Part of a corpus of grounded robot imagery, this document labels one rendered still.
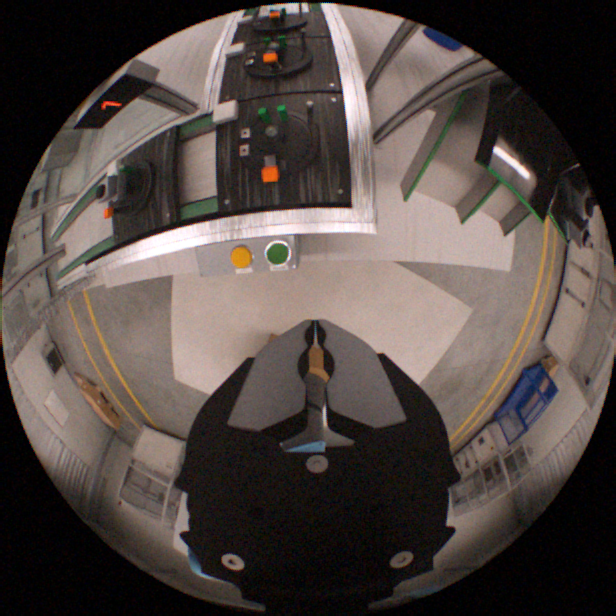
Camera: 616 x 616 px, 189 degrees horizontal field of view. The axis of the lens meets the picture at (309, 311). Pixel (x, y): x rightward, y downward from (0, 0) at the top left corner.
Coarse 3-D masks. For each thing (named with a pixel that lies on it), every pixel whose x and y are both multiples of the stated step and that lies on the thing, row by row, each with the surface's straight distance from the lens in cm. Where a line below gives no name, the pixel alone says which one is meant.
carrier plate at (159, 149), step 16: (176, 128) 52; (144, 144) 58; (160, 144) 53; (176, 144) 51; (128, 160) 61; (160, 160) 51; (176, 160) 50; (160, 176) 50; (176, 176) 49; (160, 192) 49; (176, 192) 48; (160, 208) 49; (176, 208) 47; (112, 224) 63; (128, 224) 57; (144, 224) 53; (160, 224) 49
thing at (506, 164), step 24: (504, 96) 24; (528, 96) 32; (504, 120) 26; (528, 120) 30; (480, 144) 23; (504, 144) 25; (528, 144) 29; (552, 144) 35; (504, 168) 25; (528, 168) 29; (552, 168) 33; (528, 192) 30; (552, 192) 32
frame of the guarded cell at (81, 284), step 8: (56, 208) 151; (56, 216) 149; (80, 280) 113; (88, 280) 97; (64, 288) 144; (72, 288) 93; (80, 288) 95; (56, 296) 142; (64, 296) 91; (72, 296) 93; (56, 304) 90; (48, 312) 89; (40, 320) 88; (24, 328) 137; (32, 328) 87; (16, 336) 137; (24, 336) 87; (16, 344) 87; (24, 344) 87; (16, 352) 87; (8, 360) 88; (8, 368) 88
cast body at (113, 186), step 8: (112, 176) 48; (120, 176) 50; (104, 184) 48; (112, 184) 48; (120, 184) 49; (96, 192) 49; (104, 192) 47; (112, 192) 47; (120, 192) 49; (104, 200) 49; (120, 200) 50
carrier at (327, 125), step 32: (288, 96) 45; (320, 96) 44; (224, 128) 44; (256, 128) 40; (288, 128) 39; (320, 128) 41; (224, 160) 42; (256, 160) 38; (288, 160) 37; (320, 160) 38; (224, 192) 41; (256, 192) 39; (288, 192) 38; (320, 192) 38
